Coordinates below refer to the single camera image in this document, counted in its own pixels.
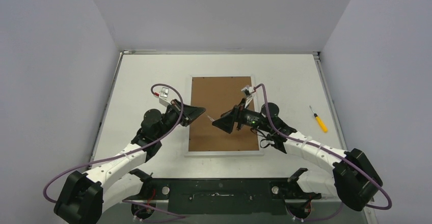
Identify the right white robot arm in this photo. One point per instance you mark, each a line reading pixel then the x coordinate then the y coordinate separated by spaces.
pixel 352 179

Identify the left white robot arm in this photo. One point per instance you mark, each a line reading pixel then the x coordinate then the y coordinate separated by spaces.
pixel 85 196

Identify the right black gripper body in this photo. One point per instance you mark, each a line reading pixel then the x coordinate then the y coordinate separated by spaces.
pixel 236 119

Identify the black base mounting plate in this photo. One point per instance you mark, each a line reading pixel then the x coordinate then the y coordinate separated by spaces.
pixel 225 196

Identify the yellow handled screwdriver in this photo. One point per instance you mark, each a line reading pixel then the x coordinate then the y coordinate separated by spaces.
pixel 321 124

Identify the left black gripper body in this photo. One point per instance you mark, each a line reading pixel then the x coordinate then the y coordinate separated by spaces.
pixel 171 118

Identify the white picture frame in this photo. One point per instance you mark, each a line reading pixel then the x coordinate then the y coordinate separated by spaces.
pixel 218 95

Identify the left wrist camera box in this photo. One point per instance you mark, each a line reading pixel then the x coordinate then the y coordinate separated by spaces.
pixel 163 96

